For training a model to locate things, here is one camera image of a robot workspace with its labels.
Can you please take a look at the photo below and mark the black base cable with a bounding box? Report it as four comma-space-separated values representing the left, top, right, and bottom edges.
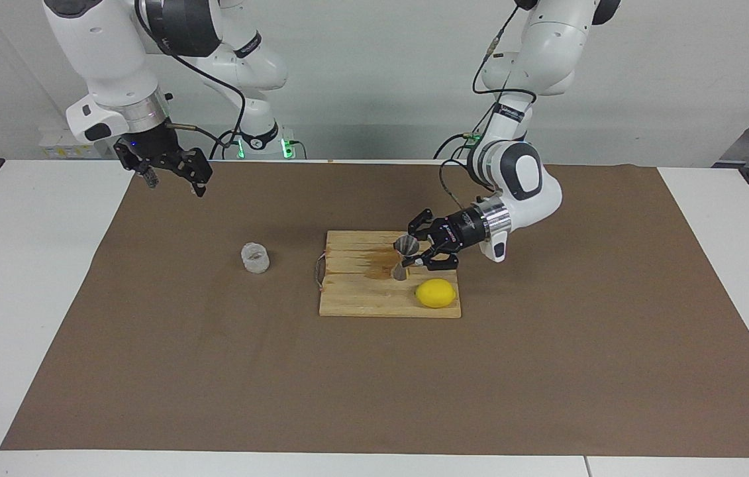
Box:
434, 132, 481, 162
209, 129, 242, 160

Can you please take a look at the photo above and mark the yellow lemon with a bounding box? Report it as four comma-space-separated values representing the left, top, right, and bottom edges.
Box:
415, 278, 457, 309

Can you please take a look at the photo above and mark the black right base cable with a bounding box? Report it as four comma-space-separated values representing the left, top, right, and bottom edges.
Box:
209, 129, 242, 160

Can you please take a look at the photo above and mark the clear textured plastic cup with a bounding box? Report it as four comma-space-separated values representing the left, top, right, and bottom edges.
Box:
241, 242, 271, 275

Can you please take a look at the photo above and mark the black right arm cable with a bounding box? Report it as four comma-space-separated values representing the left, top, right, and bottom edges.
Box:
134, 0, 247, 160

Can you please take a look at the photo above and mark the white wall power box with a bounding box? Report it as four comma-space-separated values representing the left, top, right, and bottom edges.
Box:
40, 129, 110, 160

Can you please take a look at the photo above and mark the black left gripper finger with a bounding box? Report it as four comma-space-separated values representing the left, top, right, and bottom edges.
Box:
407, 209, 444, 240
407, 246, 460, 271

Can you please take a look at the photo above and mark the wooden cutting board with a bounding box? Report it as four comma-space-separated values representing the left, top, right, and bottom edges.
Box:
313, 230, 462, 319

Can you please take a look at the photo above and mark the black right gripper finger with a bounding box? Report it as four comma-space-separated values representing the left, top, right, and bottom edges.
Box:
174, 149, 213, 198
128, 158, 158, 189

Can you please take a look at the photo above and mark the steel double jigger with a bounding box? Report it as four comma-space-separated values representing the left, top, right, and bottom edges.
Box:
393, 233, 423, 282

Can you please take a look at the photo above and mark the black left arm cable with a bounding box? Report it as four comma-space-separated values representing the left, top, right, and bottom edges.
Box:
437, 3, 539, 211

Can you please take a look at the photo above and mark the brown table mat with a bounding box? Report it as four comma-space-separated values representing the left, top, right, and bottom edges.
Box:
0, 161, 749, 459

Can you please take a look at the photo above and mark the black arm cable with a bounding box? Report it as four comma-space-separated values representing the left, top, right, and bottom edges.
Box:
134, 0, 247, 160
437, 3, 539, 211

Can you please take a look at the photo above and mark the black left base cable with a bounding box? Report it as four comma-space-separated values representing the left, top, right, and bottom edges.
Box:
434, 132, 481, 162

